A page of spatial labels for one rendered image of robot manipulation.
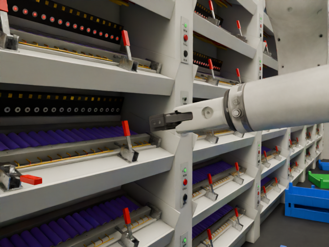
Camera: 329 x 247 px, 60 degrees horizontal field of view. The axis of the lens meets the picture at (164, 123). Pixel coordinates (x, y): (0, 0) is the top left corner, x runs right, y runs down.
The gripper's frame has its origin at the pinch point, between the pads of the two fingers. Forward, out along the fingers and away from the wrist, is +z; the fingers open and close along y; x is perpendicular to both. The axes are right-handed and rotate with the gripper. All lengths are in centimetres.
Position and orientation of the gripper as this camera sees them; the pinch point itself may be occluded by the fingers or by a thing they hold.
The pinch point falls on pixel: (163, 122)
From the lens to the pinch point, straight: 58.6
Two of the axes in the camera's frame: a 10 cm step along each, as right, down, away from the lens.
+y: 5.7, -0.4, 8.2
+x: -1.4, -9.9, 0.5
